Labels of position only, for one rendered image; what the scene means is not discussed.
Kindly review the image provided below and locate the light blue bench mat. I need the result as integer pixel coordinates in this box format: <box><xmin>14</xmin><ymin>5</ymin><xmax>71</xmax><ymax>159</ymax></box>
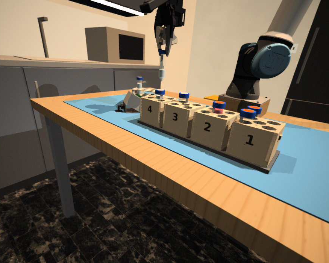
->
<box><xmin>63</xmin><ymin>94</ymin><xmax>329</xmax><ymax>223</ymax></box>

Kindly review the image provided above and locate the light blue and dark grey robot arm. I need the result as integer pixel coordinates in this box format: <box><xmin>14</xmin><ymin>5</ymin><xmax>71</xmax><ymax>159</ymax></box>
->
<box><xmin>139</xmin><ymin>0</ymin><xmax>313</xmax><ymax>100</ymax></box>

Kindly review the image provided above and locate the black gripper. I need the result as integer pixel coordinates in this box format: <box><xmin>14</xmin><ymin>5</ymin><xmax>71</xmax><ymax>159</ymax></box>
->
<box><xmin>154</xmin><ymin>0</ymin><xmax>186</xmax><ymax>57</ymax></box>

